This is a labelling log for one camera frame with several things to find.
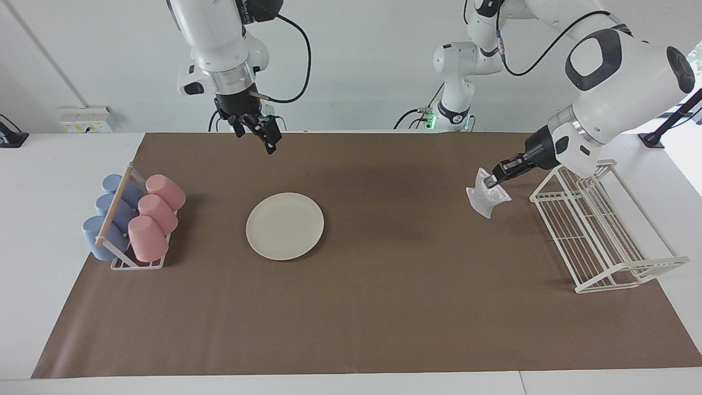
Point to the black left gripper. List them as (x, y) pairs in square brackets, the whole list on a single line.
[(540, 151)]

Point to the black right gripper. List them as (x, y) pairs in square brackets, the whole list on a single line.
[(236, 104)]

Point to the clear plastic bag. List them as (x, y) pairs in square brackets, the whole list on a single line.
[(487, 198)]

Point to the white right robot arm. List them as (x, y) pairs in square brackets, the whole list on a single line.
[(219, 38)]

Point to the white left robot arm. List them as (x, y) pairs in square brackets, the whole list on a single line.
[(620, 77)]

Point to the cream round plate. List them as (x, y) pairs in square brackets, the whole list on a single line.
[(285, 226)]

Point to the green lit control box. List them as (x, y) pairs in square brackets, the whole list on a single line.
[(429, 118)]

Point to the pink plastic cup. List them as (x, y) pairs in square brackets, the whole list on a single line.
[(147, 238), (159, 213), (166, 191)]

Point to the blue plastic cup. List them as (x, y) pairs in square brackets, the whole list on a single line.
[(98, 238), (118, 185), (109, 211)]

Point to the cup holder with wooden bar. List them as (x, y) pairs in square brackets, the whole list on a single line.
[(115, 203)]

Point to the brown table mat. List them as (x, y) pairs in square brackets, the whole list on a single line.
[(384, 307)]

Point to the white wall outlet box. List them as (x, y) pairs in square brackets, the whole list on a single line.
[(88, 119)]

